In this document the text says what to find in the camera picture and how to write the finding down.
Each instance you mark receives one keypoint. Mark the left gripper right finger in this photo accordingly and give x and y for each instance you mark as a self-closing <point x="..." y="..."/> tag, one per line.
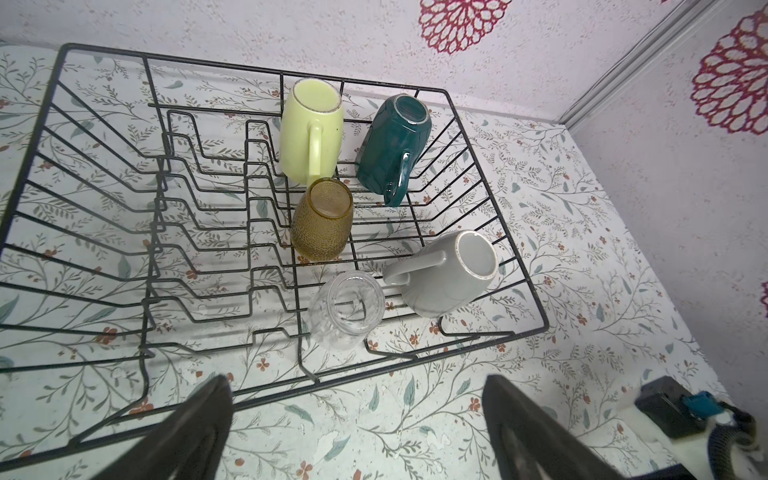
<point x="529" y="444"/>

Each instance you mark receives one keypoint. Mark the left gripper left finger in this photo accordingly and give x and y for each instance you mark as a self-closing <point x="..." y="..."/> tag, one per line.
<point x="188" y="444"/>

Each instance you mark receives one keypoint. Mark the grey mug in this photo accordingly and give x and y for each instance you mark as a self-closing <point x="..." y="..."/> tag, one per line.
<point x="449" y="273"/>

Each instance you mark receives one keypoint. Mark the clear glass cup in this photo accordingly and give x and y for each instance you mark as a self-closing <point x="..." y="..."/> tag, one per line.
<point x="345" y="310"/>

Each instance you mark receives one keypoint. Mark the amber glass cup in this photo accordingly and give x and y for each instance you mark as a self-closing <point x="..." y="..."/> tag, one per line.
<point x="323" y="220"/>

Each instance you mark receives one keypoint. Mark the light green mug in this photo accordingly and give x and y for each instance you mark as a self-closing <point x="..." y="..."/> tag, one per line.
<point x="311" y="131"/>

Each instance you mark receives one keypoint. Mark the dark green mug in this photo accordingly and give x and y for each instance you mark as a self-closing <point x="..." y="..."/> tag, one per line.
<point x="393" y="145"/>

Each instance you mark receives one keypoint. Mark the black wire dish rack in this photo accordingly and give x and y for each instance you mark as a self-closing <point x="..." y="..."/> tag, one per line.
<point x="145" y="248"/>

